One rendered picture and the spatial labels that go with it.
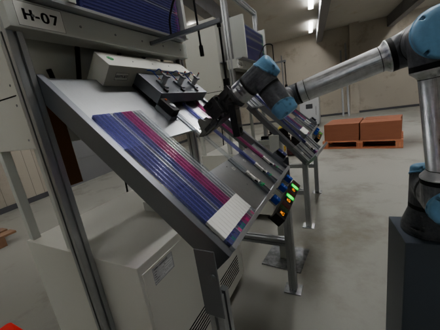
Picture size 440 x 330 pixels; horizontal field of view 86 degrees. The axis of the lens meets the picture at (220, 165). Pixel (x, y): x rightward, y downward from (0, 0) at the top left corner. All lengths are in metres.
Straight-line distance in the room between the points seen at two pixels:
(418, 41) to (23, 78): 0.96
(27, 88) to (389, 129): 4.48
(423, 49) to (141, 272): 0.92
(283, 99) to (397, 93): 10.66
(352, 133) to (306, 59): 6.74
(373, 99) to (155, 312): 10.82
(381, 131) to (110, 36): 4.22
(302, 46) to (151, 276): 10.70
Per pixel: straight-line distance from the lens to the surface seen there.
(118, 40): 1.03
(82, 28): 0.95
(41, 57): 1.04
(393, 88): 11.32
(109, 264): 0.89
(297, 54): 11.07
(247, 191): 0.80
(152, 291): 0.88
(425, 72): 0.76
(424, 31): 0.74
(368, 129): 4.65
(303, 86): 0.88
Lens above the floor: 1.05
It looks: 14 degrees down
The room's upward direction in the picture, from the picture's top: 9 degrees counter-clockwise
